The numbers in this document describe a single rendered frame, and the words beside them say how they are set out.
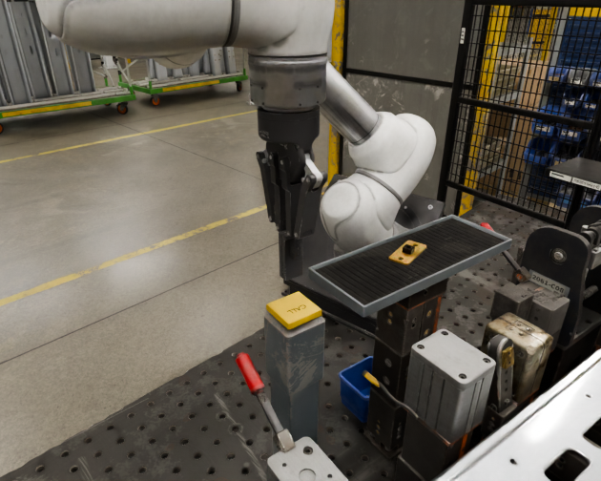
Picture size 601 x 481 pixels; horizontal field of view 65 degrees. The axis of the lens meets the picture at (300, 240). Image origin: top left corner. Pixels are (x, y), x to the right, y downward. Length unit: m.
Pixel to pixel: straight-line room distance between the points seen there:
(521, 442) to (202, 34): 0.67
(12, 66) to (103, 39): 6.71
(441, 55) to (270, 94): 2.81
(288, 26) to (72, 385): 2.14
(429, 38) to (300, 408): 2.84
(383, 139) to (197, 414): 0.79
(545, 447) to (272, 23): 0.66
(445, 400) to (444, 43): 2.78
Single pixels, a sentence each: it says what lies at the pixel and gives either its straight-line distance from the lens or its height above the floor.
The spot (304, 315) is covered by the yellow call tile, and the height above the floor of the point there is 1.16.
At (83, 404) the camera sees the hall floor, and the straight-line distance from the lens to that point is 2.35.
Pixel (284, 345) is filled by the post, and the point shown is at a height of 1.12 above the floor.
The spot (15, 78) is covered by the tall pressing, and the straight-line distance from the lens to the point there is 7.19.
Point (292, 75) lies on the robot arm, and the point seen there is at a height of 1.49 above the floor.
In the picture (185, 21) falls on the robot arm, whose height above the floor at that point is 1.55.
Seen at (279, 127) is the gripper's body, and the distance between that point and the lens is 0.56.
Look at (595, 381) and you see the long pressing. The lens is 0.95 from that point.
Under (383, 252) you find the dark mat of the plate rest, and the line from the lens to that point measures 0.86.
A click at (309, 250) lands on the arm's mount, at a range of 1.49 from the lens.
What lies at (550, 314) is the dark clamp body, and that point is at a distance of 0.95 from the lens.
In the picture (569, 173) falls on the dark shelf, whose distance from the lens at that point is 1.85.
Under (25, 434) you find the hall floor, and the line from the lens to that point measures 2.33.
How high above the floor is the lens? 1.57
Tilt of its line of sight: 28 degrees down
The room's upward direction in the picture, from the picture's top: straight up
